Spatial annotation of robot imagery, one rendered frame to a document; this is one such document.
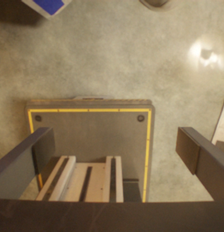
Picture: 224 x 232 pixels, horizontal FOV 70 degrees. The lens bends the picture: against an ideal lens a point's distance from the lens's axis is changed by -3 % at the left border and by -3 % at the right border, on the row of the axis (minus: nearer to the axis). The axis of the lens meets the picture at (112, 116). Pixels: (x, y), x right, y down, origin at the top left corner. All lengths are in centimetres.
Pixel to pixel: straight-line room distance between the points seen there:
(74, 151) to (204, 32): 110
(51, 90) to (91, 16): 56
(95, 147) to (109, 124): 16
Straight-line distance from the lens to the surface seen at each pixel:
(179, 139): 16
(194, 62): 127
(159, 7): 25
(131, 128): 89
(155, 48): 119
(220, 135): 146
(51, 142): 17
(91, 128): 90
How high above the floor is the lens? 115
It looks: 74 degrees down
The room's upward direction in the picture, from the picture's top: 176 degrees counter-clockwise
